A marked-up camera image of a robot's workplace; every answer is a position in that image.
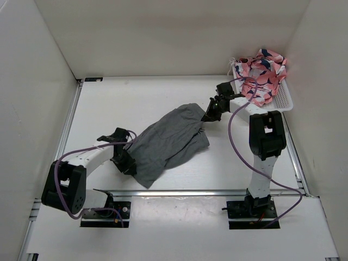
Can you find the black label sticker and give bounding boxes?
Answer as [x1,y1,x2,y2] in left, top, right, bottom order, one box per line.
[84,77,103,82]

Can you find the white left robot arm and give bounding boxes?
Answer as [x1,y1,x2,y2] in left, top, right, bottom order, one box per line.
[41,98,222,220]

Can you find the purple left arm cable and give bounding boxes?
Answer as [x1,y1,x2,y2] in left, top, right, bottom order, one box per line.
[54,130,138,228]

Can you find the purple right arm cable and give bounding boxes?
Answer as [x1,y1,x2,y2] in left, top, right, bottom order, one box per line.
[228,77,304,228]

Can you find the white plastic basket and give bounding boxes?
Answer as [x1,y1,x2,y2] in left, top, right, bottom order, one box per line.
[228,66,293,112]

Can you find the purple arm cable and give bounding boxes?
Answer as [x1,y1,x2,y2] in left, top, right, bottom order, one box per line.
[54,130,138,228]
[228,77,304,228]

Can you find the pink patterned shorts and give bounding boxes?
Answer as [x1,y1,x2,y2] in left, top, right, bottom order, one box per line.
[232,48,287,107]

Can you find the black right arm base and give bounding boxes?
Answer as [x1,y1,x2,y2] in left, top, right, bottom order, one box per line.
[221,196,280,230]

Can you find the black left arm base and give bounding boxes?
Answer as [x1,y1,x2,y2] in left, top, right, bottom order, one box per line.
[80,197,132,228]

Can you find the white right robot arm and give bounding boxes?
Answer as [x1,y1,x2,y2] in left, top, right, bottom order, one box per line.
[201,82,287,218]

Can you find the grey shorts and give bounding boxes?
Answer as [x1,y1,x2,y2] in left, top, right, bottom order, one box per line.
[125,103,210,189]

